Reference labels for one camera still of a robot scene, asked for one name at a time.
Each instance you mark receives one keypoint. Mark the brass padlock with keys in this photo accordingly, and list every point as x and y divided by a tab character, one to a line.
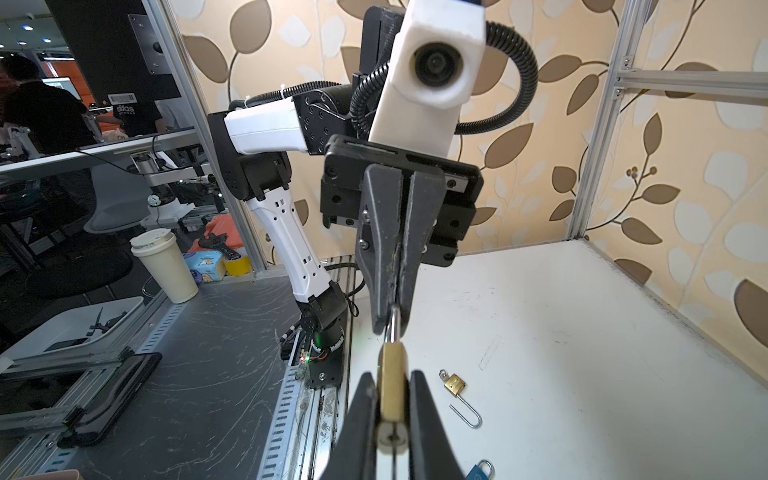
392	435

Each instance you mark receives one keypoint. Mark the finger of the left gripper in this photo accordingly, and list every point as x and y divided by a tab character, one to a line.
424	197
379	239

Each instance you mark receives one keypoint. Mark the paper coffee cup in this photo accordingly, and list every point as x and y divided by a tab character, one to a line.
160	254

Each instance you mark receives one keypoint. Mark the long-shackle brass padlock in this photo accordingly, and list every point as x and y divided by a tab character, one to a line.
455	385

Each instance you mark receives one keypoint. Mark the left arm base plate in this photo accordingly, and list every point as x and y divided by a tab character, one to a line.
324	320

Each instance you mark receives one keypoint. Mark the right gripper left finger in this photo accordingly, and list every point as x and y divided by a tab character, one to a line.
354	456

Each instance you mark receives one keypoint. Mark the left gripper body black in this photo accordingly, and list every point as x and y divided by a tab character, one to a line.
346	160

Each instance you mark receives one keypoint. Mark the blue padlock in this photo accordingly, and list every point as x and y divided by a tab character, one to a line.
482	470

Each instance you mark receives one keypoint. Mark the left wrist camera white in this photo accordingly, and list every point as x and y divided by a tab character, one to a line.
434	64

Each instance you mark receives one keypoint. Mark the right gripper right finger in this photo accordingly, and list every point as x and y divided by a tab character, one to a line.
430	453

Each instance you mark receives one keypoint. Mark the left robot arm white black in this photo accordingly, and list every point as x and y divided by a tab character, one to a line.
254	137

